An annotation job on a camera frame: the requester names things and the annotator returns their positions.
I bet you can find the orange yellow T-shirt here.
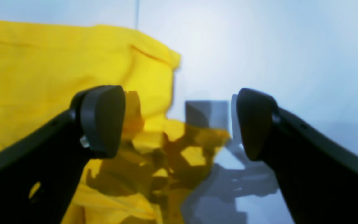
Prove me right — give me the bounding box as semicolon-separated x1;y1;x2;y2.
0;21;230;224

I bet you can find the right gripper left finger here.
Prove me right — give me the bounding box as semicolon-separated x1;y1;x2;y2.
0;85;126;224

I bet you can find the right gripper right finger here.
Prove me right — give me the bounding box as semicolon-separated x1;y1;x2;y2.
236;88;358;224

